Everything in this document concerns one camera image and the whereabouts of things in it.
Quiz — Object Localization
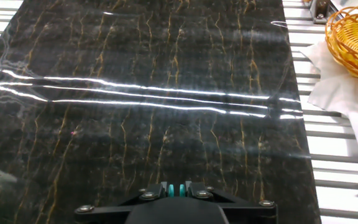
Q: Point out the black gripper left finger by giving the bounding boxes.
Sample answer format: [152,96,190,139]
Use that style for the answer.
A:
[74,181,168,224]

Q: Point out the yellow wicker basket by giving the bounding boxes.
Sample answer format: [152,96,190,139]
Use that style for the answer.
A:
[324,4,358,86]

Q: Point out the metal corner bracket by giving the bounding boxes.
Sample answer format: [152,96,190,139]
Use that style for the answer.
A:
[308,0,340,25]

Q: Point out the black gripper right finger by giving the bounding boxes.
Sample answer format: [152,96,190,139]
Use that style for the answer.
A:
[185,181,278,224]

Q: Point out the dark marble pattern mat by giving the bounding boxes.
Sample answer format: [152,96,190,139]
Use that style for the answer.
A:
[0,0,322,224]

